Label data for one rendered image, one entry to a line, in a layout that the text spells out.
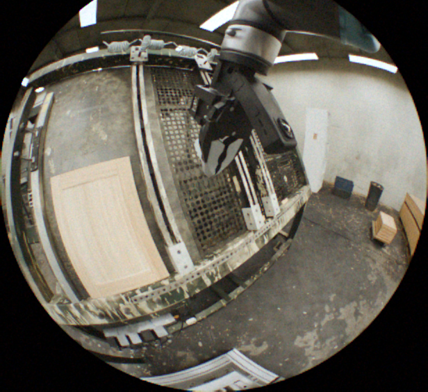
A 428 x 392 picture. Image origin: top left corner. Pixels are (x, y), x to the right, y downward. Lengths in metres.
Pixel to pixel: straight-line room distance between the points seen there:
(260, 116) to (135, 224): 0.50
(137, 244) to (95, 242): 0.17
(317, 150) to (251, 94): 3.60
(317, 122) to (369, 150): 2.18
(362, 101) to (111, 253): 5.54
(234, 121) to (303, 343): 1.62
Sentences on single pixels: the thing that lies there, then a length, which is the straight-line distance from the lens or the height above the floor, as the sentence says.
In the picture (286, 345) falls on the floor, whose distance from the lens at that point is 1.53.
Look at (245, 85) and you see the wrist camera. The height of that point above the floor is 1.45.
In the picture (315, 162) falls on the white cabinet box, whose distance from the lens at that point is 3.78.
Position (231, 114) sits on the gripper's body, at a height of 1.42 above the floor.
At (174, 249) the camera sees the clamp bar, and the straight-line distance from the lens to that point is 0.53.
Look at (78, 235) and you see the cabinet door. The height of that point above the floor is 1.11.
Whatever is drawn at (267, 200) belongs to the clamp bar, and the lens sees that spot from 0.88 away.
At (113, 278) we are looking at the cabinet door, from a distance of 0.61.
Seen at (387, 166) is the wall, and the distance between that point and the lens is 5.27.
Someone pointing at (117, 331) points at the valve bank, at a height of 0.74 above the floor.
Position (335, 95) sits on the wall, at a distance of 5.25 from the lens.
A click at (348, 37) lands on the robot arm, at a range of 0.15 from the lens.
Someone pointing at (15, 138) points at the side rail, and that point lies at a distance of 0.95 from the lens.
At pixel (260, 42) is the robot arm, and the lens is 0.19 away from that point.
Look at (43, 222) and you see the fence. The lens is 0.66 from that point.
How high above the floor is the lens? 1.40
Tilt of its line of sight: 21 degrees down
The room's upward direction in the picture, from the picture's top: straight up
